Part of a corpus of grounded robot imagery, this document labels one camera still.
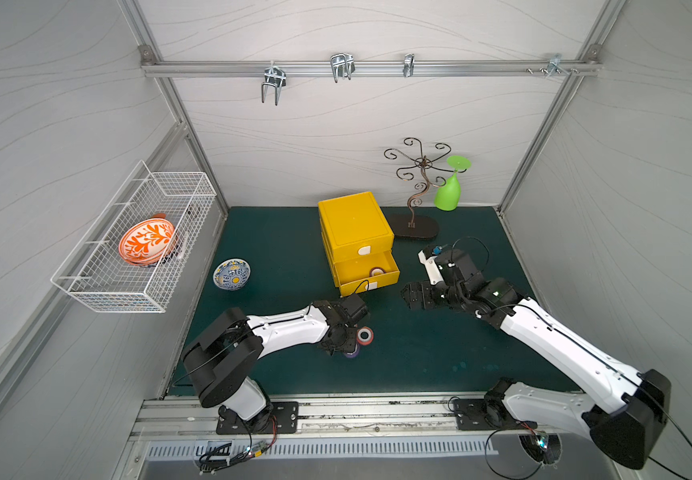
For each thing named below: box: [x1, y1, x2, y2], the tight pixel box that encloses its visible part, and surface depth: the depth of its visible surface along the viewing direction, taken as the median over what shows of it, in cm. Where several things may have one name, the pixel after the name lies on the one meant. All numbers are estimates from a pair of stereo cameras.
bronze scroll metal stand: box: [384, 137, 467, 239], surface depth 97 cm
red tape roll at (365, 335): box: [356, 326, 375, 346], surface depth 89 cm
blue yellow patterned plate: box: [213, 259, 251, 291], surface depth 100 cm
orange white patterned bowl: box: [118, 213, 176, 267], surface depth 67 cm
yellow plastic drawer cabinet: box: [318, 192, 400, 297], surface depth 90 cm
